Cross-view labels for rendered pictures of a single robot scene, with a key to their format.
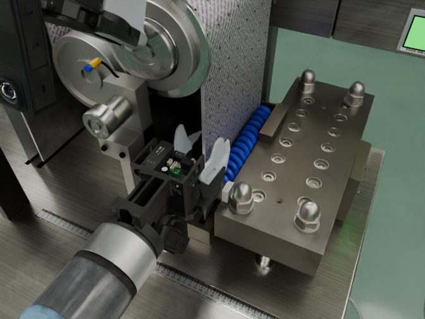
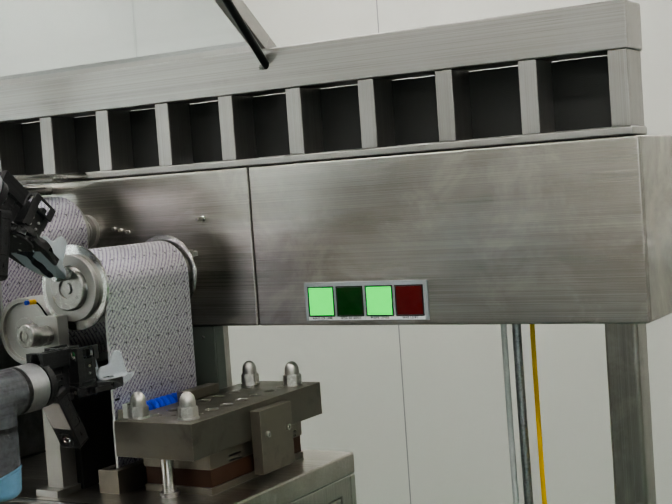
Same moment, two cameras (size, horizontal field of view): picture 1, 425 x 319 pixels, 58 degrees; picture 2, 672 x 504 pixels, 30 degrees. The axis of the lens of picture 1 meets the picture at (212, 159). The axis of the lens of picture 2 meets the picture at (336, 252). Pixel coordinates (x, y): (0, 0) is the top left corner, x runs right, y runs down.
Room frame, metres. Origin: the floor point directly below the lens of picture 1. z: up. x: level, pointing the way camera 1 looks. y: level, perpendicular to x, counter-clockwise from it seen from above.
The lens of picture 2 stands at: (-1.69, -0.54, 1.39)
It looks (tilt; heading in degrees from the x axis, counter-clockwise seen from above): 3 degrees down; 4
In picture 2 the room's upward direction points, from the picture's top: 4 degrees counter-clockwise
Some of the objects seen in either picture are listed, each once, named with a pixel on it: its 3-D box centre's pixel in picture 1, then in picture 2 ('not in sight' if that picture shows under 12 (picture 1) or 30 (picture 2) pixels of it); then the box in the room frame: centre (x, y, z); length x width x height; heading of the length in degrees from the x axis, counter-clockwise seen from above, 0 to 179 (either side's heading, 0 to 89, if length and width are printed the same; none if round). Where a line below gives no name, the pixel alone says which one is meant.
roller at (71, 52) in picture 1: (137, 37); (73, 322); (0.58, 0.12, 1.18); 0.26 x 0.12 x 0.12; 154
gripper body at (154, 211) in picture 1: (158, 199); (61, 375); (0.29, 0.06, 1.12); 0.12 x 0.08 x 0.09; 154
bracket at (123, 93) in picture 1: (133, 172); (50, 405); (0.40, 0.12, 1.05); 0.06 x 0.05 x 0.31; 154
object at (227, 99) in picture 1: (237, 97); (153, 355); (0.50, -0.04, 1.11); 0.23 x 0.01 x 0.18; 154
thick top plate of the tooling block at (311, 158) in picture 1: (304, 156); (224, 416); (0.48, -0.16, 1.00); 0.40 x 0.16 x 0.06; 154
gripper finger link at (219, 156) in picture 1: (217, 153); (117, 367); (0.37, -0.01, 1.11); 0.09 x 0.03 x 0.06; 145
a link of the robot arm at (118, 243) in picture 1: (117, 255); (25, 388); (0.22, 0.10, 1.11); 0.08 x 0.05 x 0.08; 64
